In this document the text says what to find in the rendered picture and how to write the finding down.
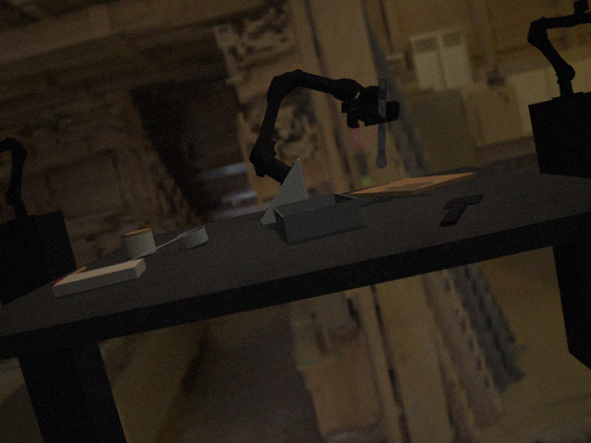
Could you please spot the wooden board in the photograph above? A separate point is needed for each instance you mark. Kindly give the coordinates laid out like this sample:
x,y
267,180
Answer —
x,y
412,186

